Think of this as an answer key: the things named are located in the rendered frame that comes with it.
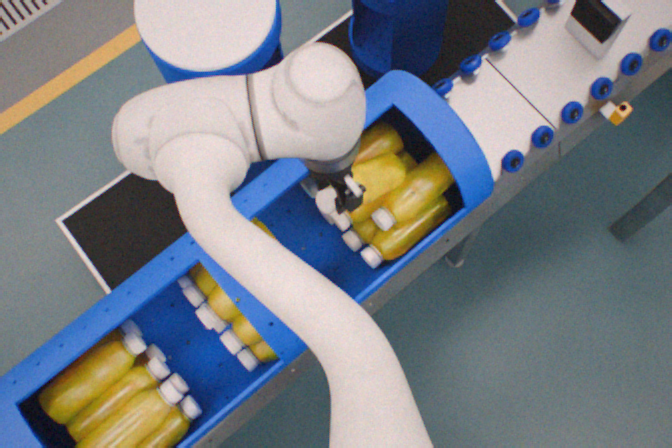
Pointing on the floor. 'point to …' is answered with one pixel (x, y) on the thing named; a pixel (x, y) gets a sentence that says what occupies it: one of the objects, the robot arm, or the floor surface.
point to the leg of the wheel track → (461, 249)
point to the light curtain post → (644, 210)
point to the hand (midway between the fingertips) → (334, 190)
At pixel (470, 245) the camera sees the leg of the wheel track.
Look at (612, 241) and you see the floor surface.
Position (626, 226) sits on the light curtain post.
